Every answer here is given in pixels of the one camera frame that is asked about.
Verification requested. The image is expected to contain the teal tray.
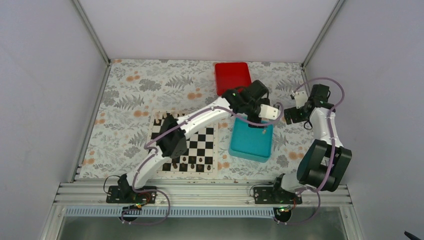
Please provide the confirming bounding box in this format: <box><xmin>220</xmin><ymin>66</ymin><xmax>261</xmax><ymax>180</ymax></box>
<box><xmin>228</xmin><ymin>118</ymin><xmax>274</xmax><ymax>163</ymax></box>

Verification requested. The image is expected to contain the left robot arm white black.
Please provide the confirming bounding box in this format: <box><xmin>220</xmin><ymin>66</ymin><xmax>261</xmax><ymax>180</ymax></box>
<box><xmin>117</xmin><ymin>80</ymin><xmax>280</xmax><ymax>203</ymax></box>

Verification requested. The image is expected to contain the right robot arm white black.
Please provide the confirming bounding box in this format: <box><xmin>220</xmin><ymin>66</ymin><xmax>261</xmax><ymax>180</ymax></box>
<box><xmin>270</xmin><ymin>84</ymin><xmax>352</xmax><ymax>204</ymax></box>

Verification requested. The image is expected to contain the dark chess pieces row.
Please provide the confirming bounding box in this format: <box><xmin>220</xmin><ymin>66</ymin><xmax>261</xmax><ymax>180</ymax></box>
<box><xmin>168</xmin><ymin>156</ymin><xmax>214</xmax><ymax>173</ymax></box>

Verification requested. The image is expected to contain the red square box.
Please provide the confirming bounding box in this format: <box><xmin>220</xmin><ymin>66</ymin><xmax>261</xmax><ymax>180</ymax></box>
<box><xmin>214</xmin><ymin>62</ymin><xmax>252</xmax><ymax>96</ymax></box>

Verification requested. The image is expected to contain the black white chessboard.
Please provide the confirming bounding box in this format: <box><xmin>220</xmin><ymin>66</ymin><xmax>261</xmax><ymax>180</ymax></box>
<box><xmin>153</xmin><ymin>122</ymin><xmax>218</xmax><ymax>179</ymax></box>

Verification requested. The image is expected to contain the floral patterned mat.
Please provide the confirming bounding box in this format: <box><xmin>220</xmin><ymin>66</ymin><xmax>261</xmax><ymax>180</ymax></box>
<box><xmin>79</xmin><ymin>59</ymin><xmax>314</xmax><ymax>180</ymax></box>

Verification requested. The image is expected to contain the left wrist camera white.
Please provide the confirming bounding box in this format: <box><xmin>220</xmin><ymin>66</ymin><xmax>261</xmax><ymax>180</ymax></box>
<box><xmin>258</xmin><ymin>104</ymin><xmax>279</xmax><ymax>120</ymax></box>

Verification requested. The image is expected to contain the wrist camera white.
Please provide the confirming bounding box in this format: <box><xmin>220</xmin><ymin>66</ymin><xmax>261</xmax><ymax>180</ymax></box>
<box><xmin>258</xmin><ymin>104</ymin><xmax>279</xmax><ymax>120</ymax></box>
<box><xmin>290</xmin><ymin>90</ymin><xmax>309</xmax><ymax>109</ymax></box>

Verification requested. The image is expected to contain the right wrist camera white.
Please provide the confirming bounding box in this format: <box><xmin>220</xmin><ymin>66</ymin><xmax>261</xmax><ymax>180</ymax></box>
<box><xmin>290</xmin><ymin>90</ymin><xmax>309</xmax><ymax>109</ymax></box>

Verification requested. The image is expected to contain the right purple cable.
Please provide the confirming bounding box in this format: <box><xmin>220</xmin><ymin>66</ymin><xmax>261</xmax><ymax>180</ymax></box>
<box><xmin>273</xmin><ymin>77</ymin><xmax>346</xmax><ymax>226</ymax></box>

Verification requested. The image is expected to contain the purple cable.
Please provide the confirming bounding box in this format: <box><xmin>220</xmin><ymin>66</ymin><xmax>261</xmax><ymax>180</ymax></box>
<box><xmin>120</xmin><ymin>101</ymin><xmax>286</xmax><ymax>227</ymax></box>
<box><xmin>273</xmin><ymin>77</ymin><xmax>346</xmax><ymax>226</ymax></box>

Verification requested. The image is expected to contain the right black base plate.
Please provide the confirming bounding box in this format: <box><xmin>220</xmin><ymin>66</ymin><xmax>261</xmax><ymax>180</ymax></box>
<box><xmin>252</xmin><ymin>185</ymin><xmax>303</xmax><ymax>205</ymax></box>

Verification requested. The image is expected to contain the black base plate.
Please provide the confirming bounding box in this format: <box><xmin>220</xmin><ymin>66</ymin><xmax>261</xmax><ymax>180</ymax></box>
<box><xmin>252</xmin><ymin>185</ymin><xmax>303</xmax><ymax>205</ymax></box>
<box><xmin>106</xmin><ymin>185</ymin><xmax>157</xmax><ymax>205</ymax></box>

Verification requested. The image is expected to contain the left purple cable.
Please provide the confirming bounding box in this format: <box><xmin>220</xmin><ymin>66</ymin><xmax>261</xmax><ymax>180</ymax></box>
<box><xmin>120</xmin><ymin>101</ymin><xmax>286</xmax><ymax>227</ymax></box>

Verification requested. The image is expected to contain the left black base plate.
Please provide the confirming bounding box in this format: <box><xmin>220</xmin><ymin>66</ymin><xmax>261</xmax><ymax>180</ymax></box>
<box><xmin>106</xmin><ymin>185</ymin><xmax>157</xmax><ymax>205</ymax></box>

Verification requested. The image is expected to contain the aluminium rail frame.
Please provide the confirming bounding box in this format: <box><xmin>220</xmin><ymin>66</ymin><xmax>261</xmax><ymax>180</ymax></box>
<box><xmin>53</xmin><ymin>182</ymin><xmax>353</xmax><ymax>207</ymax></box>

